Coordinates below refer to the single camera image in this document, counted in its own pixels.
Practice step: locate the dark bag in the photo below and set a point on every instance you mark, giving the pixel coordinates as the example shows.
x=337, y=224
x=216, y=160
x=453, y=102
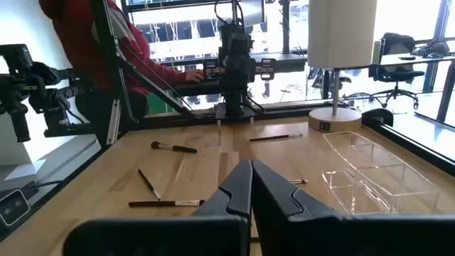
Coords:
x=432, y=48

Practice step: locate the black makeup brush silver ferrule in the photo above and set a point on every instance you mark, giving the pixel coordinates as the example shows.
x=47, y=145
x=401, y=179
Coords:
x=298, y=181

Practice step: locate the clear acrylic organizer box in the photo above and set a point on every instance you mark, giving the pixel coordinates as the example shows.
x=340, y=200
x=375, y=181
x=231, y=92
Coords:
x=373, y=177

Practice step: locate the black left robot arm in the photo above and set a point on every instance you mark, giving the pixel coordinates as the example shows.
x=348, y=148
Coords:
x=234, y=105

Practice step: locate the person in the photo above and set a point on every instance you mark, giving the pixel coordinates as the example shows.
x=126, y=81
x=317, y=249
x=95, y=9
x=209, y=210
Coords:
x=81, y=35

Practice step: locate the person's hand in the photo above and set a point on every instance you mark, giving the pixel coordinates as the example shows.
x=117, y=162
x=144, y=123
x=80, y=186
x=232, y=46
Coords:
x=195, y=75

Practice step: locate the grey table camera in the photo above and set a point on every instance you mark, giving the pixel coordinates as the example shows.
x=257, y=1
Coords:
x=13, y=208

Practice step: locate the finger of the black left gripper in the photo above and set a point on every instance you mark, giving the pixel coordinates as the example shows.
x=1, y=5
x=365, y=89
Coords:
x=213, y=69
x=266, y=68

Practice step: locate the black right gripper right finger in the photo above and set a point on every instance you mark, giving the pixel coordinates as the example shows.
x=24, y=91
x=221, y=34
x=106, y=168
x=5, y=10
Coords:
x=284, y=220

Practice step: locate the thin black makeup brush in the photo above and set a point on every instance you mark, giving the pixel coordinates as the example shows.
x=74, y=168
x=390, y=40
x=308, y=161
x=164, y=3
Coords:
x=275, y=137

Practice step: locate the black curved bracket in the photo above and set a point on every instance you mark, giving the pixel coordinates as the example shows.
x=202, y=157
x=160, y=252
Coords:
x=378, y=115

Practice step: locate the silver aluminium post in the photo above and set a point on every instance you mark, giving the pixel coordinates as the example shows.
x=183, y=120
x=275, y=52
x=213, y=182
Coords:
x=113, y=122

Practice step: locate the black office chair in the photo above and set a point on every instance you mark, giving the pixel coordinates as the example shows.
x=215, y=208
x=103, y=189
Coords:
x=394, y=71

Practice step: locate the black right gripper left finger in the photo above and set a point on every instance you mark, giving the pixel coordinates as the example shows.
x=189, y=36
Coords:
x=227, y=202

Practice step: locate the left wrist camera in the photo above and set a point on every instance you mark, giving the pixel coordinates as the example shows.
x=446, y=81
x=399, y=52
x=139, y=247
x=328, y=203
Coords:
x=240, y=42

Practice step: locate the fluffy head makeup brush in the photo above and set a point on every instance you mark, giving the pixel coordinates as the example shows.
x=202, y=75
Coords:
x=174, y=147

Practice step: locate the long black makeup brush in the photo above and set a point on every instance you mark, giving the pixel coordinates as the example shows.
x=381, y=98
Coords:
x=149, y=185

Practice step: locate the white shade wooden base lamp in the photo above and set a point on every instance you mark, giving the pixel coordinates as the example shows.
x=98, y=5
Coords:
x=341, y=35

